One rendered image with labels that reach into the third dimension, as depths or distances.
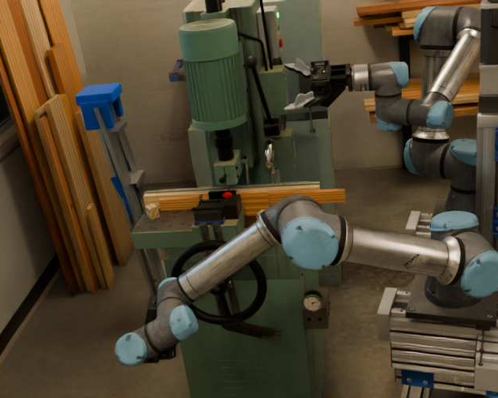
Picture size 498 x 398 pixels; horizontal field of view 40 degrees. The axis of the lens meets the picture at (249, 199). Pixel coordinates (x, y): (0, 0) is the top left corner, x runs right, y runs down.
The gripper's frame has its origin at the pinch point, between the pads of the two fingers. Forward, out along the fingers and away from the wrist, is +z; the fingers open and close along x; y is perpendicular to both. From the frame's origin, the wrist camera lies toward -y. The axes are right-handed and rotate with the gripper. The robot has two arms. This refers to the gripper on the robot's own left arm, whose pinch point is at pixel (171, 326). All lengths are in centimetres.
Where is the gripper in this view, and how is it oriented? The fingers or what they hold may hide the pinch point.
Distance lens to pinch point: 199.1
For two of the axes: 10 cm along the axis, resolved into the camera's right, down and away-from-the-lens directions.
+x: 9.8, -0.5, -1.8
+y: 0.4, 10.0, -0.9
